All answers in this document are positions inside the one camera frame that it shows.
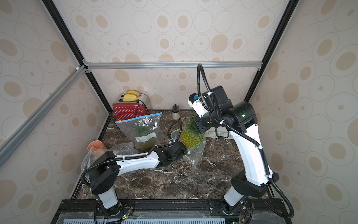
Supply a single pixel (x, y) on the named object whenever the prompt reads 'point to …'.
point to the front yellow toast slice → (129, 97)
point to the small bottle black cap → (175, 109)
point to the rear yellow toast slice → (134, 91)
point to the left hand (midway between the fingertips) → (183, 151)
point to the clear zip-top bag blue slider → (120, 149)
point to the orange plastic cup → (99, 148)
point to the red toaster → (123, 111)
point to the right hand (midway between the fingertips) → (193, 123)
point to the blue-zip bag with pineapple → (146, 131)
